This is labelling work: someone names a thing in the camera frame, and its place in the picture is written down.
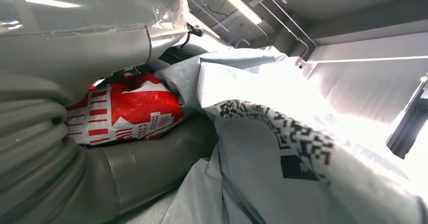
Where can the white parcel with red logos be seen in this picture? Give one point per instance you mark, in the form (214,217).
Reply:
(267,182)

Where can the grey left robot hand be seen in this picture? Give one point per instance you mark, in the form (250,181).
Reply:
(83,32)

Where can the ceiling strip light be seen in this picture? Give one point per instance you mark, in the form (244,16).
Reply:
(237,3)

